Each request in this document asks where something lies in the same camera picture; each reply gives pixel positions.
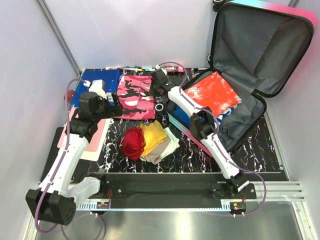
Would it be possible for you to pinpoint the pink camouflage garment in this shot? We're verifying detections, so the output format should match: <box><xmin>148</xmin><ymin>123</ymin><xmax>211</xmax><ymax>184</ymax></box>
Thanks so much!
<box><xmin>117</xmin><ymin>75</ymin><xmax>156</xmax><ymax>120</ymax></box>

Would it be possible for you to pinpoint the red lace bra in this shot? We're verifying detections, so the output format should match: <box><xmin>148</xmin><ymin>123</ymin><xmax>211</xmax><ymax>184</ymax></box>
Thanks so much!
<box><xmin>118</xmin><ymin>127</ymin><xmax>146</xmax><ymax>161</ymax></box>

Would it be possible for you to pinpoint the yellow bra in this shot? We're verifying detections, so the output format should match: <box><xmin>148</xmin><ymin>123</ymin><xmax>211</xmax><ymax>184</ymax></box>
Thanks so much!
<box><xmin>139</xmin><ymin>120</ymin><xmax>167</xmax><ymax>158</ymax></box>

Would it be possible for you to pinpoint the orange white shirt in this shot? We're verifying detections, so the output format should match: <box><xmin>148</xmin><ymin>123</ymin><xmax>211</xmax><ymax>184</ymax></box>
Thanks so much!
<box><xmin>184</xmin><ymin>71</ymin><xmax>242</xmax><ymax>117</ymax></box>

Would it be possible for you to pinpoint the white bra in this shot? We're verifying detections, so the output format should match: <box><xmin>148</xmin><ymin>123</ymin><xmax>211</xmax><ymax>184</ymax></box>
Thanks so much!
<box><xmin>160</xmin><ymin>127</ymin><xmax>180</xmax><ymax>159</ymax></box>

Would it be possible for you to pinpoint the beige bra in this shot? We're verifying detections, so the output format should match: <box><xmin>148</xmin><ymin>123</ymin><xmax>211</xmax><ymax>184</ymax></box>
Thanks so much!
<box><xmin>145</xmin><ymin>138</ymin><xmax>172</xmax><ymax>165</ymax></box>

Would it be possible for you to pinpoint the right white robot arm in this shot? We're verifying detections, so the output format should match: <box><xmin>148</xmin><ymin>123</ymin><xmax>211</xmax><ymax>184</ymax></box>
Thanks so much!
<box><xmin>151</xmin><ymin>68</ymin><xmax>249</xmax><ymax>199</ymax></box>

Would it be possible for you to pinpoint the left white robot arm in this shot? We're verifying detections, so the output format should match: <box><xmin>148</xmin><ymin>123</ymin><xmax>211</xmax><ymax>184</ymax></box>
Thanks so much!
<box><xmin>25</xmin><ymin>91</ymin><xmax>123</xmax><ymax>226</ymax></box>

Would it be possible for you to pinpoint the teal capped marker pen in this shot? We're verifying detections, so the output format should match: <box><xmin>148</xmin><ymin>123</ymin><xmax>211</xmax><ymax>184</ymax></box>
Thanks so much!
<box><xmin>141</xmin><ymin>67</ymin><xmax>156</xmax><ymax>72</ymax></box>

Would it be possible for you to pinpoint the black tape roll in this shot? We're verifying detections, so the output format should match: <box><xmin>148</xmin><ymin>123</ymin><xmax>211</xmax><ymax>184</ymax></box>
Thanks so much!
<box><xmin>154</xmin><ymin>103</ymin><xmax>165</xmax><ymax>113</ymax></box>

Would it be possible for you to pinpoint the pink patterned tube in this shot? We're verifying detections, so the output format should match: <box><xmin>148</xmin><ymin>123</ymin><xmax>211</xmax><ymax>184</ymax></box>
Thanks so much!
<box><xmin>164</xmin><ymin>64</ymin><xmax>185</xmax><ymax>73</ymax></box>

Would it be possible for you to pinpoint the blue folder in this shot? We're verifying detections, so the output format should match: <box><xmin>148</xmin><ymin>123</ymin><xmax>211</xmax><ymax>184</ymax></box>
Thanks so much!
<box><xmin>70</xmin><ymin>69</ymin><xmax>122</xmax><ymax>107</ymax></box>

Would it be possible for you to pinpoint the colourful marker pen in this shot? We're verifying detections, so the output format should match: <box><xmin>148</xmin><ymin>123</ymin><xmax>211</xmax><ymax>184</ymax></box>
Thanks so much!
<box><xmin>119</xmin><ymin>66</ymin><xmax>143</xmax><ymax>72</ymax></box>

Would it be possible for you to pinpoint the brown red round object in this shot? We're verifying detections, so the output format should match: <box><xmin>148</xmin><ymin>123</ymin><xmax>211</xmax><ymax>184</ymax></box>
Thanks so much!
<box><xmin>67</xmin><ymin>90</ymin><xmax>75</xmax><ymax>103</ymax></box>

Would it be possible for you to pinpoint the blue t-shirt white print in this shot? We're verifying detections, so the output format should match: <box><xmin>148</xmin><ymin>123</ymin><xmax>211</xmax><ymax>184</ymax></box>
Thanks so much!
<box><xmin>166</xmin><ymin>101</ymin><xmax>237</xmax><ymax>128</ymax></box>

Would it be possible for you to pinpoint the pink white board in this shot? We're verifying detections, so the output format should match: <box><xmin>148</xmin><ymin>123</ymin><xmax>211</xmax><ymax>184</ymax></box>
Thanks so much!
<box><xmin>56</xmin><ymin>106</ymin><xmax>112</xmax><ymax>162</ymax></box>

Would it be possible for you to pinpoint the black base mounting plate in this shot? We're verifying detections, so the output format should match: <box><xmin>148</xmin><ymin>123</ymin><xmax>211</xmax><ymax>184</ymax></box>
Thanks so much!
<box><xmin>90</xmin><ymin>173</ymin><xmax>257</xmax><ymax>200</ymax></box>

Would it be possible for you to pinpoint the pink teal hardshell suitcase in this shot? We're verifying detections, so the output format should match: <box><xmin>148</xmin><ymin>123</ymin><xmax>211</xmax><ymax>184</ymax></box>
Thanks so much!
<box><xmin>182</xmin><ymin>0</ymin><xmax>318</xmax><ymax>152</ymax></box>

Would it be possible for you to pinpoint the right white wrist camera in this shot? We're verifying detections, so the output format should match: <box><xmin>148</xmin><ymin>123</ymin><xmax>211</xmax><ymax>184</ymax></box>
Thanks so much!
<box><xmin>155</xmin><ymin>64</ymin><xmax>168</xmax><ymax>75</ymax></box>

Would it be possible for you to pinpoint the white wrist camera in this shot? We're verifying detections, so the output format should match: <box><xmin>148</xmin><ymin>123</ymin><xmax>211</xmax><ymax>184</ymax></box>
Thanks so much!
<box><xmin>155</xmin><ymin>64</ymin><xmax>168</xmax><ymax>75</ymax></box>
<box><xmin>83</xmin><ymin>79</ymin><xmax>107</xmax><ymax>99</ymax></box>

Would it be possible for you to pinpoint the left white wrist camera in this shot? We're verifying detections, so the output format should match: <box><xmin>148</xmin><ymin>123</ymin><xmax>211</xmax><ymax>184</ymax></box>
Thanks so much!
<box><xmin>83</xmin><ymin>79</ymin><xmax>107</xmax><ymax>99</ymax></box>

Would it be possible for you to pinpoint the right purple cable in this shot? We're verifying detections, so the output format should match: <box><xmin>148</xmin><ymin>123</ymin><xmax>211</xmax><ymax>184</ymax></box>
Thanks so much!
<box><xmin>157</xmin><ymin>61</ymin><xmax>267</xmax><ymax>216</ymax></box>

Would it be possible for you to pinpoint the purple cable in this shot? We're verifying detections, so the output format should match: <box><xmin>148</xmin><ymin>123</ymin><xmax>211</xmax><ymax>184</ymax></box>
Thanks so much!
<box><xmin>157</xmin><ymin>61</ymin><xmax>267</xmax><ymax>216</ymax></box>
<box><xmin>34</xmin><ymin>78</ymin><xmax>104</xmax><ymax>240</ymax></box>

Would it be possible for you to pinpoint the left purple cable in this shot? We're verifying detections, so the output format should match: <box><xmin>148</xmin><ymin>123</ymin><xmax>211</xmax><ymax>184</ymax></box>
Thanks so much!
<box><xmin>34</xmin><ymin>78</ymin><xmax>104</xmax><ymax>240</ymax></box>

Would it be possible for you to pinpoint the aluminium rail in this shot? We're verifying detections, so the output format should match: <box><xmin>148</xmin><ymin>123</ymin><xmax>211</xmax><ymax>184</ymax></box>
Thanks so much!
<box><xmin>76</xmin><ymin>181</ymin><xmax>304</xmax><ymax>213</ymax></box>

